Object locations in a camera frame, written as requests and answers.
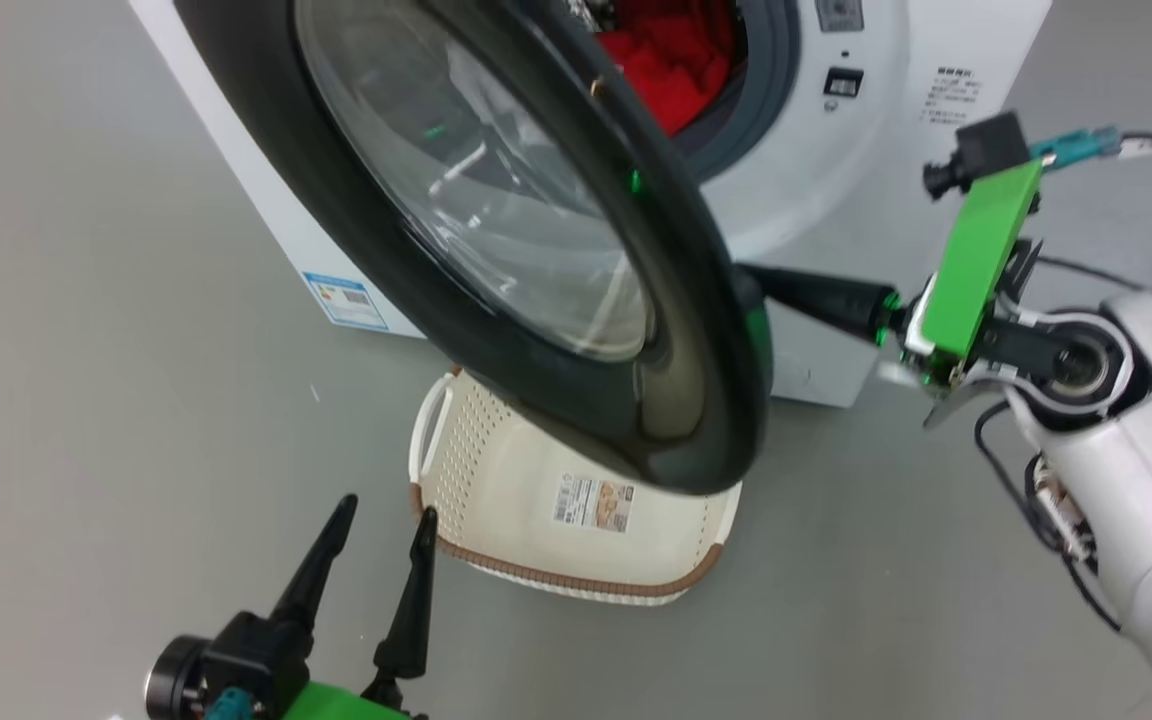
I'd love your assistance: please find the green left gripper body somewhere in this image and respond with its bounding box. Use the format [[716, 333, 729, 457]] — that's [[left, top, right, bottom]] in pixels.
[[281, 675, 427, 720]]

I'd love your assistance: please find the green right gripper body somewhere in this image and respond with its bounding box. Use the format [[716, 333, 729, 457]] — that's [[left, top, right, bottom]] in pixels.
[[901, 160, 1045, 386]]

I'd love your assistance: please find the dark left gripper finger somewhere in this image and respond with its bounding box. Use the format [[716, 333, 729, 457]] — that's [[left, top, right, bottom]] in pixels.
[[271, 493, 359, 633], [373, 507, 439, 681]]

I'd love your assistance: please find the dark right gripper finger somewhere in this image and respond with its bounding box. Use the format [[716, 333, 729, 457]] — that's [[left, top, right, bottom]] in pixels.
[[736, 262, 905, 347]]

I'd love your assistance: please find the plain red garment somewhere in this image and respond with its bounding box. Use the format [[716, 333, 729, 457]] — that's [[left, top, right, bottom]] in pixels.
[[596, 0, 737, 137]]

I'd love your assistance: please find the black round glass washer door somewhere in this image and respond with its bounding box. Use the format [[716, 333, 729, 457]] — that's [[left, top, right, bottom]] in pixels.
[[173, 0, 772, 496]]

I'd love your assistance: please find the white front-load washing machine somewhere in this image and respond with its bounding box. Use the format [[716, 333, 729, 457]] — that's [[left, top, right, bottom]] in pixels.
[[129, 0, 1052, 409]]

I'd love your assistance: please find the cream perforated laundry basket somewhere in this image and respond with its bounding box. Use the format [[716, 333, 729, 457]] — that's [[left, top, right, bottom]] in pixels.
[[408, 368, 743, 607]]

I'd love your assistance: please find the printed basket label sticker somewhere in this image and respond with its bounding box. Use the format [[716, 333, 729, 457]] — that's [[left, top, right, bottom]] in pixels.
[[551, 472, 637, 535]]

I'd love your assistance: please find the grey rubber door gasket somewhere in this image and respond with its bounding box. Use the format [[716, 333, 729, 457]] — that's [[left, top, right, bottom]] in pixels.
[[674, 0, 803, 187]]

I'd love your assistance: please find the blue energy label sticker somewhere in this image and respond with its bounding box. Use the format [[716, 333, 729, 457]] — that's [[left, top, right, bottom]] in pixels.
[[301, 270, 390, 331]]

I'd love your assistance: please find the teal left camera connector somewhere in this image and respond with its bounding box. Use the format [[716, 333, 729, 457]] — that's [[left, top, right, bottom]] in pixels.
[[203, 687, 259, 720]]

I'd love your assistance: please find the teal camera connector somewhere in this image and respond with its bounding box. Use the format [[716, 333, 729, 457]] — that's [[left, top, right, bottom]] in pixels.
[[1029, 124, 1124, 168], [203, 687, 259, 720]]

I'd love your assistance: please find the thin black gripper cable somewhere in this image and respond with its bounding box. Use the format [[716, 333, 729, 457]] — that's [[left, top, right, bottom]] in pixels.
[[1034, 254, 1152, 337]]

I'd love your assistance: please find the teal right camera connector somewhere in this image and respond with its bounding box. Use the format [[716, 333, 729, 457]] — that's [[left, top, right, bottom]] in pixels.
[[1029, 124, 1124, 168]]

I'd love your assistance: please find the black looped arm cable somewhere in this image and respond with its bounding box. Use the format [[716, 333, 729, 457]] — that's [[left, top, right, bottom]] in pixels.
[[973, 400, 1123, 634]]

